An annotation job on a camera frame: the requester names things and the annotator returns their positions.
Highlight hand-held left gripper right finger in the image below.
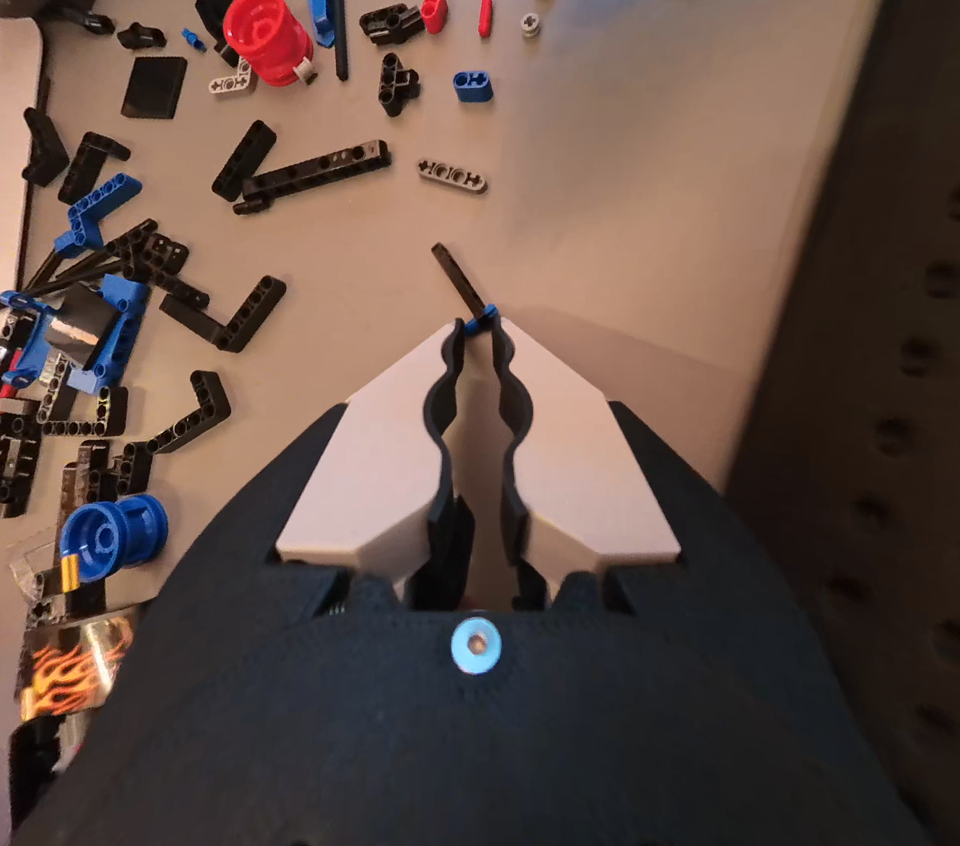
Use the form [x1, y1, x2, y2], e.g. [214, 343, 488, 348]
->
[491, 317, 682, 609]

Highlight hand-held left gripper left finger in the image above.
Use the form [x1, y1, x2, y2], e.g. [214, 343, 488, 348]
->
[276, 318, 475, 609]

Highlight black thin beam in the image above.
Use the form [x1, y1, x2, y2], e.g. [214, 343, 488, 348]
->
[431, 242, 490, 331]

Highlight partly built toy brick model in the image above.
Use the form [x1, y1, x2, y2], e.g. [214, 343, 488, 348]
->
[7, 546, 144, 825]

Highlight grey desk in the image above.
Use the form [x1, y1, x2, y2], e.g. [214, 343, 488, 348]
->
[0, 0, 920, 637]

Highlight blue toy wheel hub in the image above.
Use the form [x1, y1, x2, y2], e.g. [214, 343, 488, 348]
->
[60, 493, 170, 585]

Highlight blue toy panel piece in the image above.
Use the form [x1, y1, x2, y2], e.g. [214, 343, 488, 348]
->
[67, 276, 151, 390]
[0, 291, 61, 386]

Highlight scattered black toy beams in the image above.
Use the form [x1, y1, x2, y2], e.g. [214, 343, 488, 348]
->
[0, 0, 421, 521]

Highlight black square panel piece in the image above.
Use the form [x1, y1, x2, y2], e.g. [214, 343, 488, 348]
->
[121, 56, 189, 120]
[45, 294, 114, 363]

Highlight grey small connector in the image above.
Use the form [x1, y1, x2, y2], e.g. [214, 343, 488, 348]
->
[416, 157, 489, 195]

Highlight blue angled beam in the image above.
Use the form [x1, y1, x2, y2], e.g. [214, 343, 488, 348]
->
[52, 173, 144, 260]

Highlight light grey angled beam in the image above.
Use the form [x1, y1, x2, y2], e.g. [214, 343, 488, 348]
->
[207, 58, 258, 95]

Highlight red toy wheel hub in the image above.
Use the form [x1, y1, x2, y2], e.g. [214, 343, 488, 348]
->
[223, 0, 316, 88]

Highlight white rounded board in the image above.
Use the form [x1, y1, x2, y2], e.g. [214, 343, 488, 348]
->
[0, 17, 46, 277]

